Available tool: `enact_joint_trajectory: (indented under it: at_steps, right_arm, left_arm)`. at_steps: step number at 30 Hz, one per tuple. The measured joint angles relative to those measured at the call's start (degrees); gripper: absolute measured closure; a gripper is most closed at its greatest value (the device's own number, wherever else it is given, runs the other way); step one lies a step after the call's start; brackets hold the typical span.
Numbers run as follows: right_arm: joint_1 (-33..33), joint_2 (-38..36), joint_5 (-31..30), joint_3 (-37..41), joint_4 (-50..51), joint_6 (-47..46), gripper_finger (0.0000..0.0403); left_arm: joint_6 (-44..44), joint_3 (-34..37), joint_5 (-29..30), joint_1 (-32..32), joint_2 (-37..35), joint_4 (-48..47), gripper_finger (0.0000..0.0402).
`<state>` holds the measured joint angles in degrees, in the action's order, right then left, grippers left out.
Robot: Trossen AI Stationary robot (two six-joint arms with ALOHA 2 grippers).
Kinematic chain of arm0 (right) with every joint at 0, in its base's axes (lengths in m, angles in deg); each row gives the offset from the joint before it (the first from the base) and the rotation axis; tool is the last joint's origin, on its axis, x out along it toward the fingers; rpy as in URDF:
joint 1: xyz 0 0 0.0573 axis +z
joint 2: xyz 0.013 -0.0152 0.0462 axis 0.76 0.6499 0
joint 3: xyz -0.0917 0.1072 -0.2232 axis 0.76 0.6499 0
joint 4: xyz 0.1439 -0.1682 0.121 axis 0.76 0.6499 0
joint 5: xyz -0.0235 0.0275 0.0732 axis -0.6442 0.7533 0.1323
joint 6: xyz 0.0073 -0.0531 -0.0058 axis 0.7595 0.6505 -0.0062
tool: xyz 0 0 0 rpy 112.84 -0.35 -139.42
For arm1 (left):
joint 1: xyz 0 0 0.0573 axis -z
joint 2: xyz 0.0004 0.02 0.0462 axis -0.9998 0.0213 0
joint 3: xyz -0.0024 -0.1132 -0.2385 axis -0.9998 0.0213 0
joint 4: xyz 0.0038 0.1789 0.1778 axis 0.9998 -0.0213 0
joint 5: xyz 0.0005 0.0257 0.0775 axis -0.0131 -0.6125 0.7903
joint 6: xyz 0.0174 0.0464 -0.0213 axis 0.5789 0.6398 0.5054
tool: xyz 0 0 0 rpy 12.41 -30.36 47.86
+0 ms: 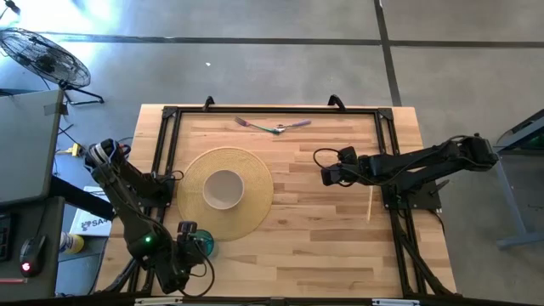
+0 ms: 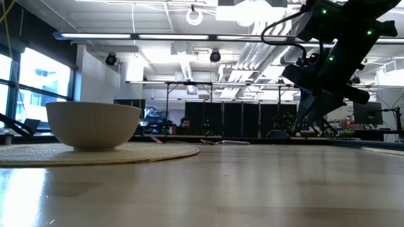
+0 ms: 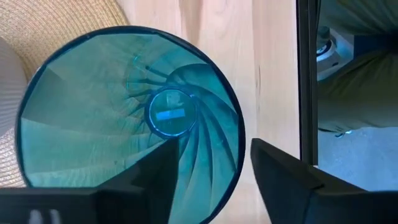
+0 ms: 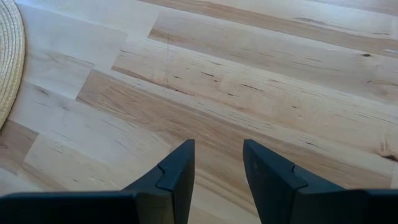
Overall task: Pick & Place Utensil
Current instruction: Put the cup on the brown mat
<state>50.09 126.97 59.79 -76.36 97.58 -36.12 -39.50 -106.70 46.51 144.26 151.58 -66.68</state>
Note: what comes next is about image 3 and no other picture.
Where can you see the white round base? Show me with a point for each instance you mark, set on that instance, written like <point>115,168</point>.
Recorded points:
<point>326,56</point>

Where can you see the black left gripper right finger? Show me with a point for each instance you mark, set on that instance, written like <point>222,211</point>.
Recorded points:
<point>286,193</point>

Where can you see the round woven straw placemat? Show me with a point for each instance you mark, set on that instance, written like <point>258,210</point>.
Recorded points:
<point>62,18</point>

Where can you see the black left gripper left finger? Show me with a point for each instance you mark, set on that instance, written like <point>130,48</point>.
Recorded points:
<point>149,193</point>

